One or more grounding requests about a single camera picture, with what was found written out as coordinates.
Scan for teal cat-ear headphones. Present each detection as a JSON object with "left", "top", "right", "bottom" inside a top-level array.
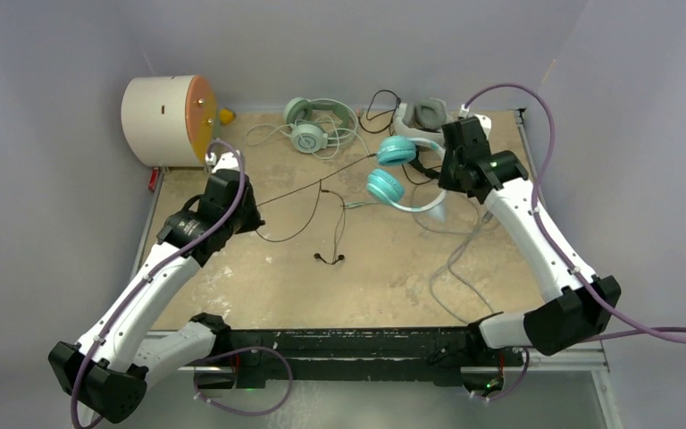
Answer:
[{"left": 342, "top": 135, "right": 448, "bottom": 222}]

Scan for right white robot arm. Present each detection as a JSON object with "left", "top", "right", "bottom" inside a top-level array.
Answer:
[{"left": 439, "top": 116, "right": 622, "bottom": 364}]

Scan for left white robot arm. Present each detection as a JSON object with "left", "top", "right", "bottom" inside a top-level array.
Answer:
[{"left": 48, "top": 166, "right": 263, "bottom": 428}]

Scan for black headphones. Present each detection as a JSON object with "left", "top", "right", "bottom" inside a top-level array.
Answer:
[{"left": 408, "top": 149, "right": 492, "bottom": 197}]

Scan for white grey headphones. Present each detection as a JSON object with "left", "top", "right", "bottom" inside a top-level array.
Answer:
[{"left": 392, "top": 97, "right": 454, "bottom": 147}]

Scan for mint green headphones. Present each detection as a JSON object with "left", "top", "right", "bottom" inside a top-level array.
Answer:
[{"left": 244, "top": 97, "right": 397, "bottom": 206}]

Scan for red clamp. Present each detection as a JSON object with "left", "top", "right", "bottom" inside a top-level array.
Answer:
[{"left": 147, "top": 167, "right": 161, "bottom": 193}]

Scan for white cylinder drum orange lid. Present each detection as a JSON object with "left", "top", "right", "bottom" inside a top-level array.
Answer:
[{"left": 121, "top": 75, "right": 219, "bottom": 168}]

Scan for yellow small object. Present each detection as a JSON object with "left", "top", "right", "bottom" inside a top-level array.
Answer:
[{"left": 217, "top": 107, "right": 237, "bottom": 125}]

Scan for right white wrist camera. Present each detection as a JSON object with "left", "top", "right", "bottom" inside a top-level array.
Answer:
[{"left": 457, "top": 106, "right": 492, "bottom": 139}]

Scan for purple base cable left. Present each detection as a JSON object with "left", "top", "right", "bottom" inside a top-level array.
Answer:
[{"left": 193, "top": 347, "right": 293, "bottom": 418}]

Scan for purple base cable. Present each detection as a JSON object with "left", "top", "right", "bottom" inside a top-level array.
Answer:
[
  {"left": 193, "top": 347, "right": 293, "bottom": 418},
  {"left": 470, "top": 357, "right": 529, "bottom": 403}
]

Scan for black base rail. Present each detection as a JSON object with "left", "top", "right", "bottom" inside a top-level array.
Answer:
[{"left": 172, "top": 312, "right": 524, "bottom": 391}]

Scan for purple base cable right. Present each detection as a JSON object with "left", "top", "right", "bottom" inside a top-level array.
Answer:
[{"left": 470, "top": 357, "right": 529, "bottom": 403}]

